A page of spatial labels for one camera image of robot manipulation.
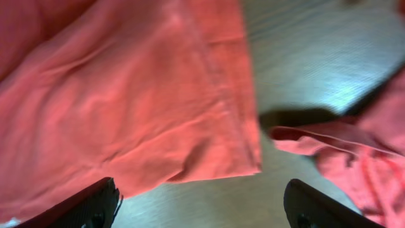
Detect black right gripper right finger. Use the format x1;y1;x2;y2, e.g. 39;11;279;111
283;179;383;228

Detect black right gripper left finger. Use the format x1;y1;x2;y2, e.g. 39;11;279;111
16;177;120;228

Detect red FRAM t-shirt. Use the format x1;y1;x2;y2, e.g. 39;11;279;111
1;0;261;222

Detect red soccer t-shirt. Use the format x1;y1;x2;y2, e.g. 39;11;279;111
269;68;404;228

